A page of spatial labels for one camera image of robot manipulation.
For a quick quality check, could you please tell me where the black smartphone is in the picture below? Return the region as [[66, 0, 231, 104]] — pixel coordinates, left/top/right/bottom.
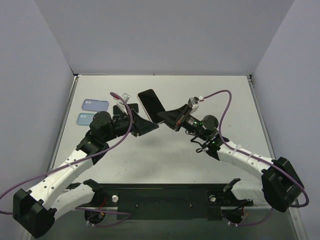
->
[[112, 103, 139, 116]]

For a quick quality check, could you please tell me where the phone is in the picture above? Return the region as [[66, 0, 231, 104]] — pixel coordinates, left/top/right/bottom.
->
[[137, 89, 166, 124], [76, 112, 95, 126]]

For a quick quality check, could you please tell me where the lilac phone case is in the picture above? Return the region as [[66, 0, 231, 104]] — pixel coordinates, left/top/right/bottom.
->
[[81, 99, 109, 112]]

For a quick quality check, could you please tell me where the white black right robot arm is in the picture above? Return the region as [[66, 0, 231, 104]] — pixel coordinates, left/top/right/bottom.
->
[[157, 104, 304, 212]]

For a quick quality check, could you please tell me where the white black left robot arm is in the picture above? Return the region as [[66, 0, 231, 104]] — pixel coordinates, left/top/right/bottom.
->
[[12, 110, 159, 239]]

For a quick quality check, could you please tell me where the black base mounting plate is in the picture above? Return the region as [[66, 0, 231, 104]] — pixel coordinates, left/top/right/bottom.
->
[[82, 183, 253, 221]]

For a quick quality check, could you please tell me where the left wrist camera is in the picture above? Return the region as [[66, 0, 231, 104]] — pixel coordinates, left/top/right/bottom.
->
[[116, 93, 131, 114]]

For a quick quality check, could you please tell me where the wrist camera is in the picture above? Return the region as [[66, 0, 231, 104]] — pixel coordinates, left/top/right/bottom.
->
[[116, 93, 131, 114], [188, 96, 204, 113]]

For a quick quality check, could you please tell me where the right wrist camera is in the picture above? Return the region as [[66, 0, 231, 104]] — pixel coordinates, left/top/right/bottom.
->
[[188, 96, 204, 113]]

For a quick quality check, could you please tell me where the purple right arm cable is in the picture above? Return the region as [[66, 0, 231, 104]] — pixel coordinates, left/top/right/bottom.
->
[[199, 89, 309, 228]]

